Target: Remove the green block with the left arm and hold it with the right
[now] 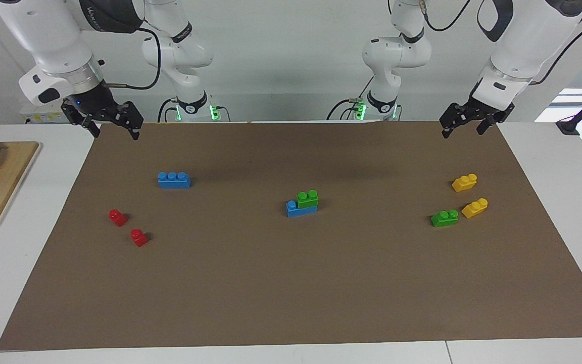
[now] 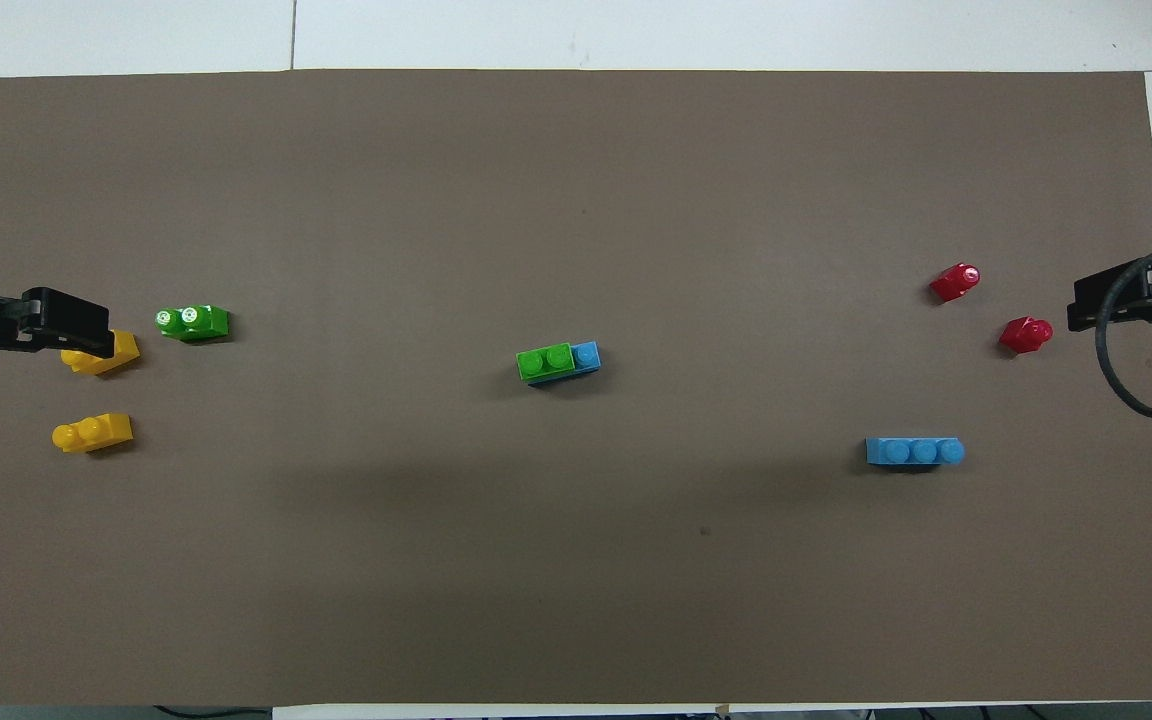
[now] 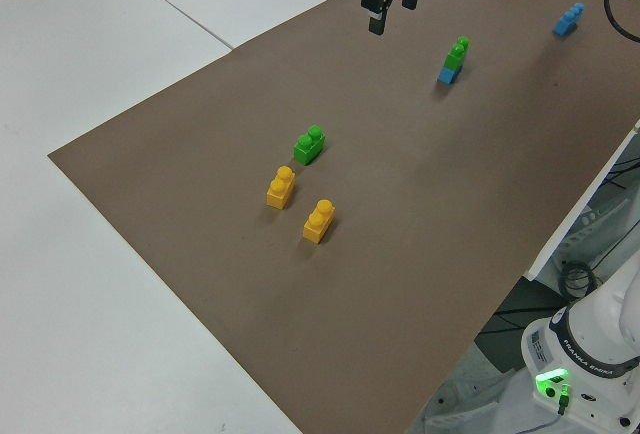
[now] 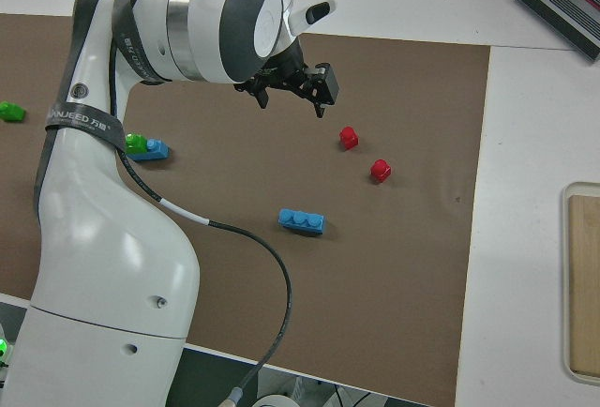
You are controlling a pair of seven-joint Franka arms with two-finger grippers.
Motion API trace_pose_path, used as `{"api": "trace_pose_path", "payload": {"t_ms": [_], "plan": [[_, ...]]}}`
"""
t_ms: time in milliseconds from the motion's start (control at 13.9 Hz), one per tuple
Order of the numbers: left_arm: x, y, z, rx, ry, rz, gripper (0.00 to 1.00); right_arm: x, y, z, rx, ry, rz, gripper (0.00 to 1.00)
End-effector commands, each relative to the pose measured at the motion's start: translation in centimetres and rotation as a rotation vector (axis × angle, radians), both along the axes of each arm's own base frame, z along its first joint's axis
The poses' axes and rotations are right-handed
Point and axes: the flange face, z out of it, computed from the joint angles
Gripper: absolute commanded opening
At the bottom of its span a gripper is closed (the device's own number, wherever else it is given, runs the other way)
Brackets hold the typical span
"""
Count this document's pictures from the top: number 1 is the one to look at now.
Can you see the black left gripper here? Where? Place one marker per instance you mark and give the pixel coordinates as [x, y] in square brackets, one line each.
[488, 111]

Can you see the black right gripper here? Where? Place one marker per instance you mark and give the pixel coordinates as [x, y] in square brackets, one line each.
[94, 101]

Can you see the green two-stud block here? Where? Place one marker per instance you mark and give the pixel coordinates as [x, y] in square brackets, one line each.
[307, 198]
[444, 219]

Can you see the blue three-stud block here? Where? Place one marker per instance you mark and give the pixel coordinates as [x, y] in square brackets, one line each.
[298, 211]
[174, 182]

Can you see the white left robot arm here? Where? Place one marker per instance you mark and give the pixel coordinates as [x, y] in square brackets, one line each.
[523, 40]

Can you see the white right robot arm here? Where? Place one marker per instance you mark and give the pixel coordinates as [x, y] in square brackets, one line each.
[43, 30]

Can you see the yellow two-stud block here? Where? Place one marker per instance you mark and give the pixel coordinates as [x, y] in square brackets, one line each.
[474, 209]
[464, 183]

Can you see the red one-stud block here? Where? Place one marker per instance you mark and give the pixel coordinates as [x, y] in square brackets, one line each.
[117, 218]
[139, 238]

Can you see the white box with yellow labels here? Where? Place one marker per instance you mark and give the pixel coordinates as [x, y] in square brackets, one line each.
[43, 117]

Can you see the wooden cutting board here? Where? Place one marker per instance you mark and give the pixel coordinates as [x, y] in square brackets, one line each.
[3, 192]

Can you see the brown table mat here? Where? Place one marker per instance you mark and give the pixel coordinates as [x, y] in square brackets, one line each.
[291, 283]

